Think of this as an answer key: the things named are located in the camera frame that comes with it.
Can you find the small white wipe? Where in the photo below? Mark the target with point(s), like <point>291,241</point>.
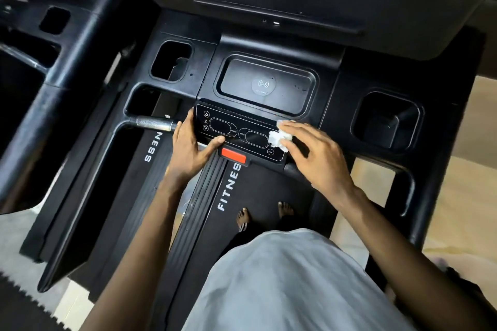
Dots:
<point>278,137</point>

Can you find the person's left hand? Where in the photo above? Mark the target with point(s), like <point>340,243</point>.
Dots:
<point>190,152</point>

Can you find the person's bare foot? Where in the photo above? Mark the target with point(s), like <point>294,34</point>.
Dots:
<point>242,218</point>
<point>285,209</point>

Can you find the person's left forearm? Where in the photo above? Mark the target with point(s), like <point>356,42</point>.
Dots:
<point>128,265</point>

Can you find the person's right forearm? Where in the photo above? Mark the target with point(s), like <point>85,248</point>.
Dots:
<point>419,265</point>

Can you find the black interlocking foam mat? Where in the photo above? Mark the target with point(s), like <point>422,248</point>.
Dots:
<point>23,307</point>

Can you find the black treadmill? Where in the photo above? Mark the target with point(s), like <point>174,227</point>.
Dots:
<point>295,102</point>
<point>54,71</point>

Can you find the person's right hand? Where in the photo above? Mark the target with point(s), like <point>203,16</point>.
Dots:
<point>322,160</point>

